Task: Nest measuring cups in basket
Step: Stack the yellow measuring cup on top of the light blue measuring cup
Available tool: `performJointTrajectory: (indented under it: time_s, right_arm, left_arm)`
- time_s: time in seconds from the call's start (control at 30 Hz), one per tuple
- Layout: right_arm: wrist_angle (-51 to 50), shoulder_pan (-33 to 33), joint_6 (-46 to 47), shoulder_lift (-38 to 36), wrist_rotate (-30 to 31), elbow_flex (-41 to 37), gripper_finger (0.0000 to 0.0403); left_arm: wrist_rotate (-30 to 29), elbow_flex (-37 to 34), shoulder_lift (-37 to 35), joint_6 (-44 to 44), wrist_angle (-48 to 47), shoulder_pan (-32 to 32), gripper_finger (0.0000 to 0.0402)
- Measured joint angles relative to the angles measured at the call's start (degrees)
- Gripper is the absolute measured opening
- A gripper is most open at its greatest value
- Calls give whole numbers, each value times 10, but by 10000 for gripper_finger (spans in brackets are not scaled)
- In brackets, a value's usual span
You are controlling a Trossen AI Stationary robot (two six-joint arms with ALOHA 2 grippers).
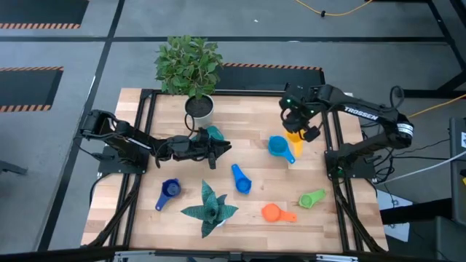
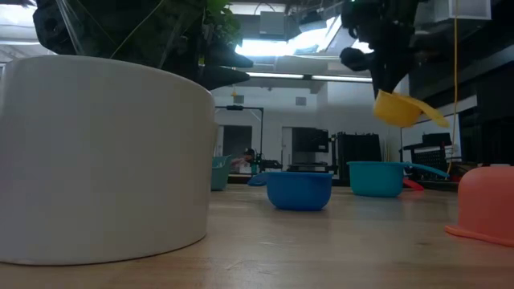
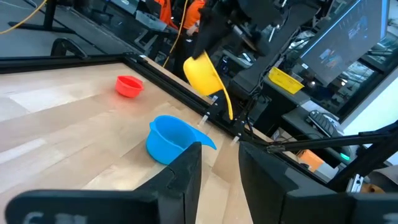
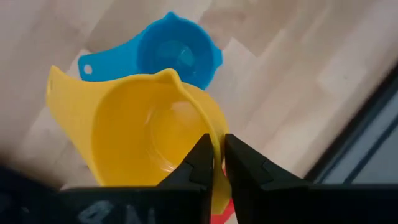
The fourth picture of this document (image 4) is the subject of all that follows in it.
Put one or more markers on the yellow measuring cup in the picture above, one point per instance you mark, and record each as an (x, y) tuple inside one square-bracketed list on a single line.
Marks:
[(140, 133)]

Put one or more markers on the large teal measuring cup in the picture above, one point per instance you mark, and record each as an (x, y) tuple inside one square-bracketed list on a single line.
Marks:
[(174, 46)]

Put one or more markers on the black aluminium table frame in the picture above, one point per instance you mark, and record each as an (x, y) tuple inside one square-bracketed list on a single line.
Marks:
[(354, 124)]

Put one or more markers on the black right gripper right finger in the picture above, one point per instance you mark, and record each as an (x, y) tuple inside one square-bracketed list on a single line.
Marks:
[(258, 186)]

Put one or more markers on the red measuring cup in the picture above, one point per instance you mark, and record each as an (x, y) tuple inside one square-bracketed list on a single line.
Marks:
[(224, 214)]

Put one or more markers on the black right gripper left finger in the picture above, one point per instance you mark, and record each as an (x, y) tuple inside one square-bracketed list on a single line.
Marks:
[(196, 174)]

